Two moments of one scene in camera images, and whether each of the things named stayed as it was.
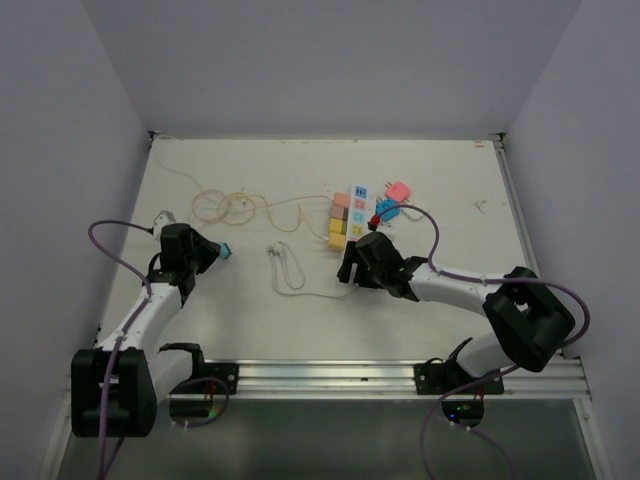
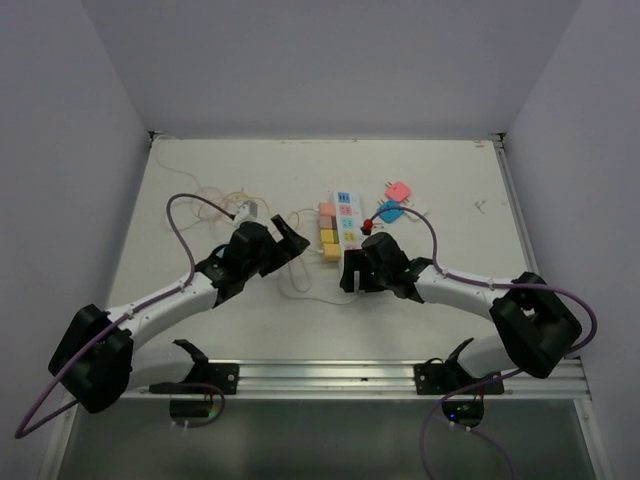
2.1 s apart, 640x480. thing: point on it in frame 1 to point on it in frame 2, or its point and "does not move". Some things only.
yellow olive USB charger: x=338 y=225 to x=329 y=236
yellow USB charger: x=336 y=240 to x=332 y=252
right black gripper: x=353 y=256 does not move
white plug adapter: x=412 y=213 does not move
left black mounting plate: x=225 y=372 does not move
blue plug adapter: x=388 y=209 does not move
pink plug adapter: x=398 y=191 does not move
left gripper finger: x=206 y=251 to x=292 y=243
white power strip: x=362 y=208 to x=349 y=220
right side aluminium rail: x=502 y=148 does not move
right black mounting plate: x=440 y=378 does not move
